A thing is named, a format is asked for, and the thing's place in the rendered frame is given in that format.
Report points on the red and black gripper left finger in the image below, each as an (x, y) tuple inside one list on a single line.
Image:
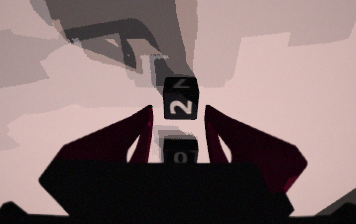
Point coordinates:
[(111, 143)]

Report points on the black cube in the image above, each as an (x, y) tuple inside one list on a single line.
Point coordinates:
[(180, 157), (180, 98)]

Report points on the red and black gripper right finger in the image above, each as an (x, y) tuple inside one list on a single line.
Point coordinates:
[(280, 162)]

